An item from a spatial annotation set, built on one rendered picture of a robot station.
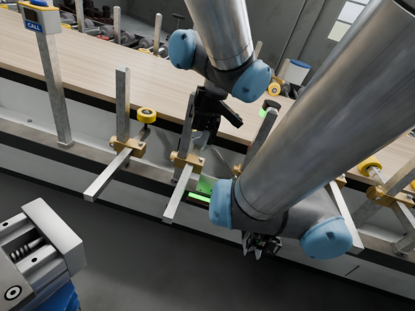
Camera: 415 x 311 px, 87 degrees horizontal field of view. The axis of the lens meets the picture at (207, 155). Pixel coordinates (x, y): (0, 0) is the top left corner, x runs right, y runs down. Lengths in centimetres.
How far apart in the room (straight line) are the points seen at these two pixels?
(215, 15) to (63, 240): 42
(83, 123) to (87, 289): 88
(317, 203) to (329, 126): 23
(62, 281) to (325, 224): 46
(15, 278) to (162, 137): 84
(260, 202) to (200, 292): 126
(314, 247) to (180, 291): 117
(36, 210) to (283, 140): 45
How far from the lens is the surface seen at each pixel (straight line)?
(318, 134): 18
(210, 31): 34
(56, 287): 52
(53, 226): 48
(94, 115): 123
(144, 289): 147
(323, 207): 40
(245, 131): 104
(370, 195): 100
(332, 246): 39
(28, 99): 145
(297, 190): 23
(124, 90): 81
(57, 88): 98
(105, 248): 157
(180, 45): 48
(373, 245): 123
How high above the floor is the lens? 138
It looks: 37 degrees down
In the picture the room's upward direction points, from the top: 17 degrees clockwise
